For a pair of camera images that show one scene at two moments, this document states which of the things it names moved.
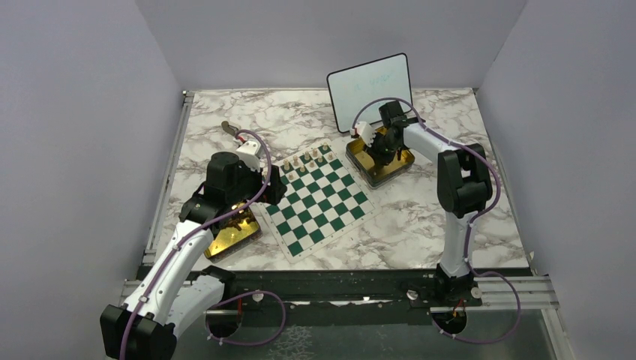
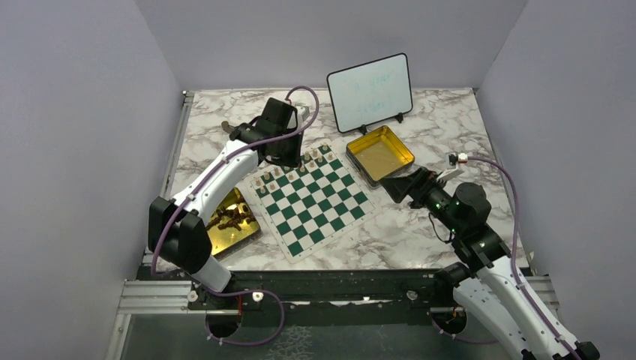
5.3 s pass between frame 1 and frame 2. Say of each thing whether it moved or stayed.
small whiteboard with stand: stayed
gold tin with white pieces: stayed
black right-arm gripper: moved
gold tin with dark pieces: stayed
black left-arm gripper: moved
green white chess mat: stayed
